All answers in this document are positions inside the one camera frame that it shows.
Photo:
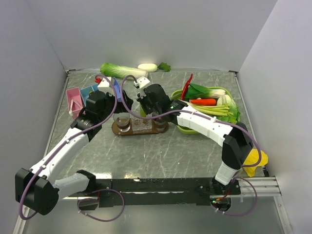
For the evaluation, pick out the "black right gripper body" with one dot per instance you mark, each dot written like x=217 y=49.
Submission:
x=147 y=107

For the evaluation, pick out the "dark glass cup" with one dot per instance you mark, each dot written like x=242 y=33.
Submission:
x=160 y=125

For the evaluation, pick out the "frosted clear glass cup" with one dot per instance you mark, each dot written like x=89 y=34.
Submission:
x=122 y=120

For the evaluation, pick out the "clear textured plastic holder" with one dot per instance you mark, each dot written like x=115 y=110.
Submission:
x=141 y=125

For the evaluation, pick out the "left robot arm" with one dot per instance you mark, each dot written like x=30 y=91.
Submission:
x=38 y=188

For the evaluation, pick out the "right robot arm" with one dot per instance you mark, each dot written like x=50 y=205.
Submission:
x=235 y=140

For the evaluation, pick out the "yellow cabbage by arm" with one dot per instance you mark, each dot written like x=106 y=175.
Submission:
x=253 y=158

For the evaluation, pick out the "brown wooden tray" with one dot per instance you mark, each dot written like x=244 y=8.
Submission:
x=117 y=132

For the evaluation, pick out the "teal drawer box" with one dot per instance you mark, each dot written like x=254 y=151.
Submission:
x=85 y=92

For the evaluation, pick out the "purple drawer box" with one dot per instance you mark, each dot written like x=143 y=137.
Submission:
x=116 y=88

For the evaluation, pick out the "pink drawer box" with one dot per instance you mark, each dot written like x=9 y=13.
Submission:
x=74 y=93

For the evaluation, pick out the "red chili pepper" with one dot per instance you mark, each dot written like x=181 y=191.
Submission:
x=185 y=88

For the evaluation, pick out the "white daikon radish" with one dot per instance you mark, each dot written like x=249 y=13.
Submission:
x=150 y=67

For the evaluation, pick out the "bok choy in basket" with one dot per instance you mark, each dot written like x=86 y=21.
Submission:
x=195 y=91

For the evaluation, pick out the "napa cabbage on table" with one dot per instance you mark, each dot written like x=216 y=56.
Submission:
x=113 y=70

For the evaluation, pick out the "orange carrot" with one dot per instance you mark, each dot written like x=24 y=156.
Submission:
x=204 y=102

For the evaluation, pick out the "white celery stalk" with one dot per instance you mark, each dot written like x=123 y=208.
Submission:
x=209 y=110

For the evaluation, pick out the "napa cabbage in basket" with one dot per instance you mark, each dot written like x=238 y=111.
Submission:
x=229 y=103

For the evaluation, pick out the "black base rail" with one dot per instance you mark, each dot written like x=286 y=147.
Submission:
x=160 y=191

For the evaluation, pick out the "aluminium frame rail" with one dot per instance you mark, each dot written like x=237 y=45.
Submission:
x=256 y=186

